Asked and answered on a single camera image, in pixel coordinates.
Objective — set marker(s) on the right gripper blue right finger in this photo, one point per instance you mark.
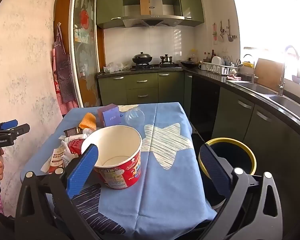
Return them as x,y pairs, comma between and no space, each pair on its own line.
215,170

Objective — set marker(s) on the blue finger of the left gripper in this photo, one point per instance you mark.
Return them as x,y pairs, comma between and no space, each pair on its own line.
9,124
22,129

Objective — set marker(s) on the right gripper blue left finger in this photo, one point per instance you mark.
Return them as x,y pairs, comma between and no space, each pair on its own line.
81,171

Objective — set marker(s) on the red white snack wrapper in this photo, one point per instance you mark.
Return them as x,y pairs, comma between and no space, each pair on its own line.
63,155

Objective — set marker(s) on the red paper noodle cup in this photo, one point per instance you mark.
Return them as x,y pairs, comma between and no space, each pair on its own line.
119,155

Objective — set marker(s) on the brown plastic tray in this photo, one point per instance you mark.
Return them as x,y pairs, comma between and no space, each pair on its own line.
72,131

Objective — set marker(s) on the orange foam net sleeve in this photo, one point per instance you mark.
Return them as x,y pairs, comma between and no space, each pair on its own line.
88,121

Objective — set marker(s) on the purple cardboard box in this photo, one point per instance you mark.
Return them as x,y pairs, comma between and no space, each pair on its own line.
109,115

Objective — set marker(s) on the steel kitchen sink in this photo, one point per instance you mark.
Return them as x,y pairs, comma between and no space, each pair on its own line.
282,101

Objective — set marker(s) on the blue patterned tablecloth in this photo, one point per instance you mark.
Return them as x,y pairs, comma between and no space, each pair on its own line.
168,200

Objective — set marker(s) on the purple checked apron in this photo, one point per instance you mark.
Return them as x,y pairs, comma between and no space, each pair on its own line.
62,75

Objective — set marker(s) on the green lower cabinets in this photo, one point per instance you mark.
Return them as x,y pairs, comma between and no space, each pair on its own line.
215,108

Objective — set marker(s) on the white plastic bag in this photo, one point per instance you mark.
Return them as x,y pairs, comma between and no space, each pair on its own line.
117,67

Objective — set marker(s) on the glass sliding door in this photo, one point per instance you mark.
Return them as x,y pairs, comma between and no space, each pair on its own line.
83,51

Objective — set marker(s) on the white dish rack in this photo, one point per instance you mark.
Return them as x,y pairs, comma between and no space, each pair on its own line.
218,66

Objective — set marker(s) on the chrome sink faucet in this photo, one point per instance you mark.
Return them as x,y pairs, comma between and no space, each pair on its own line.
290,59

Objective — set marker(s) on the black wok with lid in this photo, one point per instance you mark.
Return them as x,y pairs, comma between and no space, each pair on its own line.
142,58

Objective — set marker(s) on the wooden cutting board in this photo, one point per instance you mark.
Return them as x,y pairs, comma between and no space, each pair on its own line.
269,73

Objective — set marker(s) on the small steel pot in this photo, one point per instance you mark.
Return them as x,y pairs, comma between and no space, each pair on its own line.
166,59

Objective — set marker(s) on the steel range hood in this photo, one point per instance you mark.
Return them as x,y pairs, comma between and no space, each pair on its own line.
152,13

